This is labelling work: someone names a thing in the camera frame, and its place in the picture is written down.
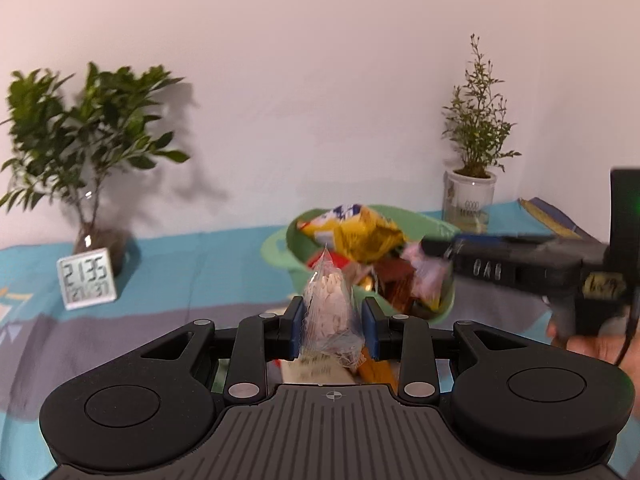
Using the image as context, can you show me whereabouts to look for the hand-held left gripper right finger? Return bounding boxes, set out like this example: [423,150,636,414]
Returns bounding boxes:
[361,296,533,406]

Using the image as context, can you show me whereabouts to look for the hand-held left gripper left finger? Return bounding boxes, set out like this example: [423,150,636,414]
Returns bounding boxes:
[141,296,306,406]

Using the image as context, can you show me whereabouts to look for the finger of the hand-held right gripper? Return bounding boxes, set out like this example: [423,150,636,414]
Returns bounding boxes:
[420,232,556,261]

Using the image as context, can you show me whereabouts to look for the pink white snack packet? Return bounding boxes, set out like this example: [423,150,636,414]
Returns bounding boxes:
[402,242,452,307]

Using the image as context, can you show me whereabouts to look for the clear packet of white snack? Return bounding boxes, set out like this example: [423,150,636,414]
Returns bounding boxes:
[299,245,366,373]

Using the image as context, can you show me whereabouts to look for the green plastic bowl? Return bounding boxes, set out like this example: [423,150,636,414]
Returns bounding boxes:
[261,204,458,323]

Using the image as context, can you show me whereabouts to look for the yellow snack bag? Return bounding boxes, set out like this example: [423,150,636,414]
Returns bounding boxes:
[297,204,406,263]

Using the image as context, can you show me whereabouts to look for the person's right hand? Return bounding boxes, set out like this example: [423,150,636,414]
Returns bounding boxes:
[546,320,640,377]

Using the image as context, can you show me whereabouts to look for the orange snack packet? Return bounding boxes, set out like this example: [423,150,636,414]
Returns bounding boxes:
[359,349,398,388]

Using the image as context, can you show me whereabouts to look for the beige snack packet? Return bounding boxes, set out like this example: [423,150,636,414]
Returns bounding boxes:
[280,356,353,387]

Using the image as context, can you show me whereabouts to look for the small plant in white pot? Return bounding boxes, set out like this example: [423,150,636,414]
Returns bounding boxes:
[441,34,522,233]

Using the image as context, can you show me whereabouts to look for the blue grey printed tablecloth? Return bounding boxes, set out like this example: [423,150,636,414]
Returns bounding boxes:
[0,197,640,480]

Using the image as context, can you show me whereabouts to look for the white digital clock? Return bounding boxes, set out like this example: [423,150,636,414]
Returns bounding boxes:
[56,248,117,311]

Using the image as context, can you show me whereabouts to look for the leafy plant in glass vase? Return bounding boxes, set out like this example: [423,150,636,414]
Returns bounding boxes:
[0,62,191,276]

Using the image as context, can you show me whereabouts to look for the black cable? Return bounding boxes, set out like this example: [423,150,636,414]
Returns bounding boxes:
[616,294,640,367]

